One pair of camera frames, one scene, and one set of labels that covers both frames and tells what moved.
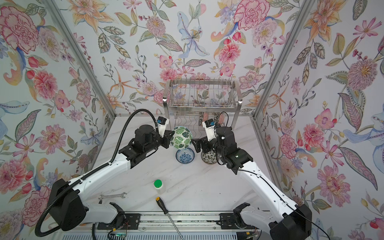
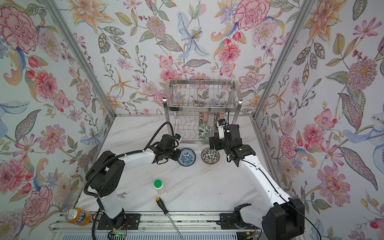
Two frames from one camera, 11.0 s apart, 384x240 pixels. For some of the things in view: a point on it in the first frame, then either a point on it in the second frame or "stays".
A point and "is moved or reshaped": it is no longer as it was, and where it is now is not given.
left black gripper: [166, 138] to [178, 154]
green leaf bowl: [182, 138] is moved or reshaped
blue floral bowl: [185, 156] stays
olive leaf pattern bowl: [201, 118] stays
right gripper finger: [202, 143] to [216, 143]
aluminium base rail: [187, 222] stays
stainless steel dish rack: [188, 101] stays
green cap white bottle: [158, 184] stays
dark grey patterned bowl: [210, 157] stays
